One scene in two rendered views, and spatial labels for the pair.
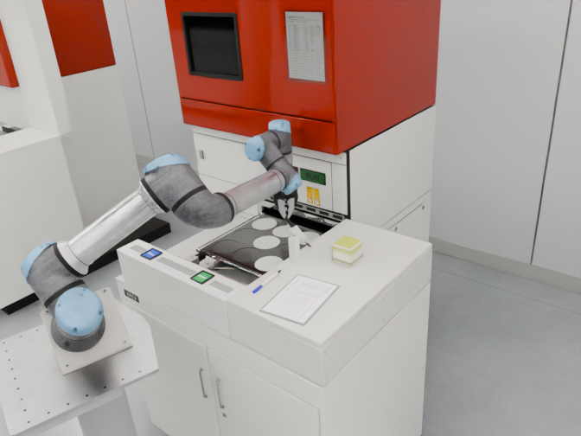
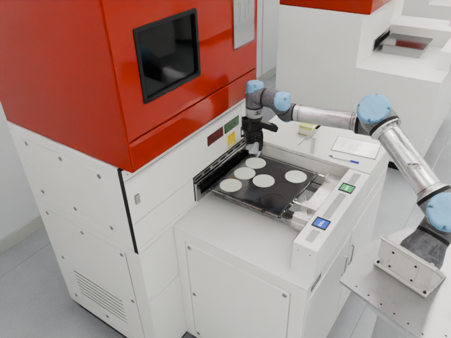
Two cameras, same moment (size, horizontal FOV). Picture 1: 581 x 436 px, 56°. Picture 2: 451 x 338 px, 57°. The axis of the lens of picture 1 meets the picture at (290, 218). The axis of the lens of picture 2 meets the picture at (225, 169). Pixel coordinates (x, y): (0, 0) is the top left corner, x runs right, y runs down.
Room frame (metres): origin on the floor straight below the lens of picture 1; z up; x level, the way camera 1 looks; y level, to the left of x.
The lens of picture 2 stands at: (2.08, 1.61, 2.01)
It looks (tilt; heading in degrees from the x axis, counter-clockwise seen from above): 34 degrees down; 264
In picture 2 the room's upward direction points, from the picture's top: 2 degrees counter-clockwise
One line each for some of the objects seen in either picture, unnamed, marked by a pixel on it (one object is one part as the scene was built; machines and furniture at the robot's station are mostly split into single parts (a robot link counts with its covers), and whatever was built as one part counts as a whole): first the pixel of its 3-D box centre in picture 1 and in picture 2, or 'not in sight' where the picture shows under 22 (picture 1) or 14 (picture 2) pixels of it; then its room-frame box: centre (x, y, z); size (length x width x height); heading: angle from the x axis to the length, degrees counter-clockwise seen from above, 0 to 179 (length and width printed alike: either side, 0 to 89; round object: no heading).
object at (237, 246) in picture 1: (266, 242); (263, 181); (1.76, 0.10, 0.90); 0.34 x 0.34 x 0.01; 49
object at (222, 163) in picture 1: (265, 181); (196, 163); (2.06, 0.09, 1.02); 0.82 x 0.03 x 0.40; 49
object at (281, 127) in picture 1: (279, 137); (254, 94); (1.79, 0.02, 1.29); 0.09 x 0.08 x 0.11; 141
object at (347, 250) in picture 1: (347, 251); (308, 128); (1.48, -0.17, 1.00); 0.07 x 0.07 x 0.07; 49
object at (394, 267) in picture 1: (336, 289); (318, 149); (1.43, -0.13, 0.89); 0.62 x 0.35 x 0.14; 139
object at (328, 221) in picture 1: (298, 221); (223, 169); (1.93, -0.03, 0.89); 0.44 x 0.02 x 0.10; 49
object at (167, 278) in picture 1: (180, 284); (333, 218); (1.53, 0.38, 0.89); 0.55 x 0.09 x 0.14; 49
